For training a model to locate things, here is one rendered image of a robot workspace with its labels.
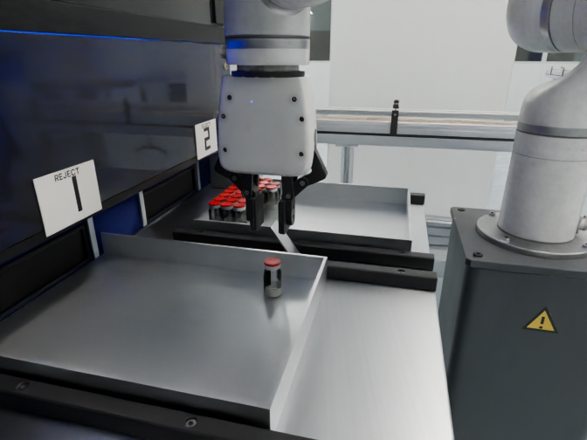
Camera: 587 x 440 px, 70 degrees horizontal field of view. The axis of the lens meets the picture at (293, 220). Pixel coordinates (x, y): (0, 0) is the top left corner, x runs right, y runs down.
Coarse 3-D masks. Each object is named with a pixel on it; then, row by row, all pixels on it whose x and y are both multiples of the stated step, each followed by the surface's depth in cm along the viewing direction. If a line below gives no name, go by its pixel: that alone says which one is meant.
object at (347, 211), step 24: (312, 192) 88; (336, 192) 86; (360, 192) 85; (384, 192) 84; (408, 192) 80; (264, 216) 77; (312, 216) 77; (336, 216) 77; (360, 216) 77; (384, 216) 77; (408, 216) 69; (312, 240) 63; (336, 240) 62; (360, 240) 61; (384, 240) 60; (408, 240) 59
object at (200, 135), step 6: (210, 120) 76; (198, 126) 72; (204, 126) 74; (210, 126) 76; (198, 132) 72; (204, 132) 74; (210, 132) 76; (216, 132) 79; (198, 138) 72; (210, 138) 76; (216, 138) 79; (198, 144) 72; (204, 144) 75; (210, 144) 77; (216, 144) 79; (198, 150) 73; (204, 150) 75; (210, 150) 77; (216, 150) 80; (198, 156) 73
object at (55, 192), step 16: (48, 176) 41; (64, 176) 43; (80, 176) 46; (48, 192) 42; (64, 192) 44; (80, 192) 46; (96, 192) 48; (48, 208) 42; (64, 208) 44; (96, 208) 49; (48, 224) 42; (64, 224) 44
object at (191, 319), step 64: (128, 256) 62; (192, 256) 59; (256, 256) 57; (320, 256) 55; (64, 320) 47; (128, 320) 47; (192, 320) 47; (256, 320) 47; (64, 384) 36; (128, 384) 34; (192, 384) 38; (256, 384) 38
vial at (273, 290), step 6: (264, 264) 51; (264, 270) 51; (270, 270) 50; (276, 270) 50; (270, 276) 50; (276, 276) 50; (270, 282) 50; (276, 282) 51; (270, 288) 51; (276, 288) 51; (270, 294) 51; (276, 294) 51
